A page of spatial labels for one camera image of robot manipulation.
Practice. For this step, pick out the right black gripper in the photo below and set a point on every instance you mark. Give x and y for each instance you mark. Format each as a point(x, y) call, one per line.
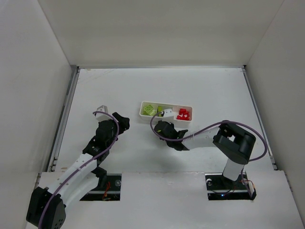
point(165, 129)

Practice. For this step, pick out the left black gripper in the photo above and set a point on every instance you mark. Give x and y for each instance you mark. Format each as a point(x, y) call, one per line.
point(116, 122)

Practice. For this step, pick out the white three-compartment tray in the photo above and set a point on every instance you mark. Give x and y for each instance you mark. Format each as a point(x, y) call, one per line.
point(174, 107)

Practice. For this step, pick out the red lego pile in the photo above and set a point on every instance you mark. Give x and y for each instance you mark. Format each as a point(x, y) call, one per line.
point(183, 115)

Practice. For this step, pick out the lime green 2x2 lego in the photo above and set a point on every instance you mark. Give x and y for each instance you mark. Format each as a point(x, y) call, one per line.
point(148, 110)

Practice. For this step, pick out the lime green 2x4 lego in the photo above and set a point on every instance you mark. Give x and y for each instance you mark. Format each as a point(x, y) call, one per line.
point(161, 111)

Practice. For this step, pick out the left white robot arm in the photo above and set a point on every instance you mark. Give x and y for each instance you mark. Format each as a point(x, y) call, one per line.
point(49, 205)

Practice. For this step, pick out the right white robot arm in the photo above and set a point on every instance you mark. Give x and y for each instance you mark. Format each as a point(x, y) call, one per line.
point(246, 141)

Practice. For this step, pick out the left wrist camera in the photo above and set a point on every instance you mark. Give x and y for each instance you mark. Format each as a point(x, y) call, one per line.
point(101, 113)

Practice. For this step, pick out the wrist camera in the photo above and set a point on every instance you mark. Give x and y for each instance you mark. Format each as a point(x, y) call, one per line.
point(169, 114)
point(101, 113)

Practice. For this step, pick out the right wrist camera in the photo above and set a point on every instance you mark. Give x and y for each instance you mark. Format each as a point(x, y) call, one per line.
point(169, 114)

